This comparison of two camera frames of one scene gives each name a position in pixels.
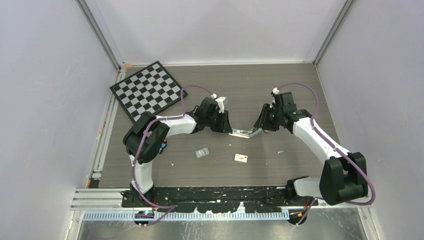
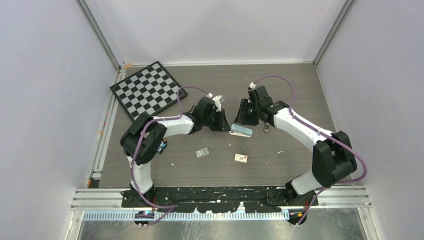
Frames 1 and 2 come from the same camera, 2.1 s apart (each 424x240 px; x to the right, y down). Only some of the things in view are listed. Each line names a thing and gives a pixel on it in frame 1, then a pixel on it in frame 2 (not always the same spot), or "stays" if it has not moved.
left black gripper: x=224 y=126 stays
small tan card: x=239 y=157 stays
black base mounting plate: x=217 y=199 stays
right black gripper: x=263 y=122 → x=242 y=117
